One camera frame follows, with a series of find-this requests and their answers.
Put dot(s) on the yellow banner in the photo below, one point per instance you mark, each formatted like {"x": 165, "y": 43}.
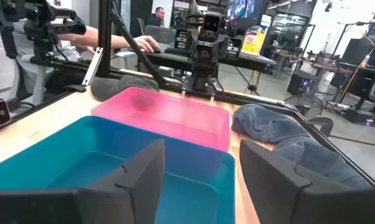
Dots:
{"x": 254, "y": 39}

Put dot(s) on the silver metal bracket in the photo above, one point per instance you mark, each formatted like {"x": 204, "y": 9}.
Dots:
{"x": 92, "y": 67}

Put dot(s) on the wall screen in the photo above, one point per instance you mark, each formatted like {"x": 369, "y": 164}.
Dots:
{"x": 241, "y": 7}

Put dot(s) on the long workbench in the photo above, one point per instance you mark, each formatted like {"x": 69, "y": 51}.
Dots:
{"x": 330, "y": 67}

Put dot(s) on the black aluminium table frame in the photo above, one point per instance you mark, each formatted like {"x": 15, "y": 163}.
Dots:
{"x": 104, "y": 37}

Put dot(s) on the teal plastic bin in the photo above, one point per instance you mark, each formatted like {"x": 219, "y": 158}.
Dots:
{"x": 81, "y": 149}

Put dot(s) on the person's hand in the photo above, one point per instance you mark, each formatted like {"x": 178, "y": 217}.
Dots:
{"x": 145, "y": 43}

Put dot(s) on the black floor fan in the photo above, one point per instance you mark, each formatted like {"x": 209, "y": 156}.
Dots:
{"x": 303, "y": 105}

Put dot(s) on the black desk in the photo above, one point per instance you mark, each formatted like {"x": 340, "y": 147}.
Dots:
{"x": 243, "y": 60}

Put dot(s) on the black stand base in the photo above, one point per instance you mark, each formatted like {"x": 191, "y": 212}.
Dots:
{"x": 361, "y": 116}

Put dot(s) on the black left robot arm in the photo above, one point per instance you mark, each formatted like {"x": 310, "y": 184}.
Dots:
{"x": 202, "y": 74}

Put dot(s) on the pink plastic bin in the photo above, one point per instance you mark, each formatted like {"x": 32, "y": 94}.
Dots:
{"x": 174, "y": 118}

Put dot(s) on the grey curved bracket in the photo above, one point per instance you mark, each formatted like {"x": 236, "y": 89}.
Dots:
{"x": 324, "y": 123}

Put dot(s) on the black box with white label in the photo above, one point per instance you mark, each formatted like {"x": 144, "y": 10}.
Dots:
{"x": 235, "y": 46}
{"x": 182, "y": 39}

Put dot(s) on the black frame clamp foot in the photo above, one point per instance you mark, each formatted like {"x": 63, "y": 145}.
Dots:
{"x": 75, "y": 88}

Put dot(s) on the black computer tower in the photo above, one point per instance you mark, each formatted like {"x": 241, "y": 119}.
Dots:
{"x": 300, "y": 84}

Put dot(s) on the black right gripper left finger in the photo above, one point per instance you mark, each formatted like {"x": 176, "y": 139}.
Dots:
{"x": 137, "y": 174}

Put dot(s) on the person's forearm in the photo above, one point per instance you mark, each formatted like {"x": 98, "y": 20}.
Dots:
{"x": 97, "y": 39}

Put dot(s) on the black computer mouse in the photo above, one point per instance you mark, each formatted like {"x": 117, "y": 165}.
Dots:
{"x": 156, "y": 50}

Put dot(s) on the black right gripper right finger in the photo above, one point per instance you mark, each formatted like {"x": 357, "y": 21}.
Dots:
{"x": 268, "y": 180}

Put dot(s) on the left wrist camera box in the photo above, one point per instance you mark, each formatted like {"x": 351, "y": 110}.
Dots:
{"x": 212, "y": 23}

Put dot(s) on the white office chair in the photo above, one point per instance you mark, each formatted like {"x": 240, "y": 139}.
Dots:
{"x": 39, "y": 81}

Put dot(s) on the dark navy cap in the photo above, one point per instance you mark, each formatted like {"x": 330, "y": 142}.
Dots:
{"x": 137, "y": 82}

